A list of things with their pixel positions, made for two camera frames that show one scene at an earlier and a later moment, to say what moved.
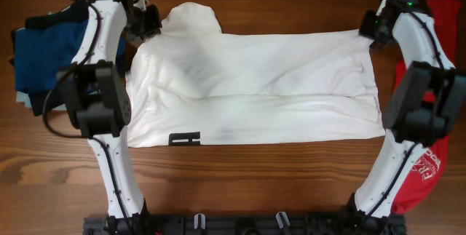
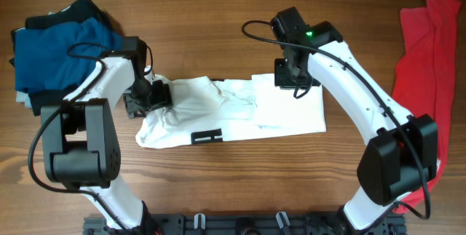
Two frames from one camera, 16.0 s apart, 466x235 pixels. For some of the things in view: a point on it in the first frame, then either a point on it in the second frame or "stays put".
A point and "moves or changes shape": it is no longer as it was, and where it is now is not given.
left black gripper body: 143,21 to 148,95
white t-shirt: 191,84 moves or changes shape
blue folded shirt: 41,52 stays put
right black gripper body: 372,27 to 287,78
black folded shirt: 43,102 stays put
